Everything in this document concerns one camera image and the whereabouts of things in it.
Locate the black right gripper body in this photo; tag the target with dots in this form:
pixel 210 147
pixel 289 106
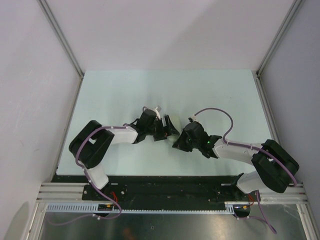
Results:
pixel 185 143

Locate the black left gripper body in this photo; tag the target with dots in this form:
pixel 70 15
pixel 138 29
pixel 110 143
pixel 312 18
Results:
pixel 156 129

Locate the pale green glasses case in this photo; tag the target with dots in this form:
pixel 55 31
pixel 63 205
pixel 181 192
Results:
pixel 172 139

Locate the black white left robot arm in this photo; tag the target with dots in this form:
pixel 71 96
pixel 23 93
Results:
pixel 91 144

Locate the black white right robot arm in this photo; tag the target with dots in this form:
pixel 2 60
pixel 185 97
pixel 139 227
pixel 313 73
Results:
pixel 275 169

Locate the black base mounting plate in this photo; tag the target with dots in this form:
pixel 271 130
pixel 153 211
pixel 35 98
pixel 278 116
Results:
pixel 141 203

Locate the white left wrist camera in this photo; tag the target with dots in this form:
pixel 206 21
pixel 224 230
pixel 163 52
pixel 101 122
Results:
pixel 152 112

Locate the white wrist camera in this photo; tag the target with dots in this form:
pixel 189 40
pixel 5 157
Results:
pixel 152 112
pixel 193 119

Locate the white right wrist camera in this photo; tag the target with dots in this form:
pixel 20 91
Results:
pixel 193 119

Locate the aluminium front frame rail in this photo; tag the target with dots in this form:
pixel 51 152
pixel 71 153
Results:
pixel 64 192

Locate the left rear aluminium post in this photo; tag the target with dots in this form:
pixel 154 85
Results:
pixel 48 13

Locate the aluminium post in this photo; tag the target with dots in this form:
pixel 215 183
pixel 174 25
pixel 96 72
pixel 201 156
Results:
pixel 48 13
pixel 280 34

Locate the right rear aluminium post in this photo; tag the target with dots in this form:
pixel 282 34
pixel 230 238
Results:
pixel 280 34

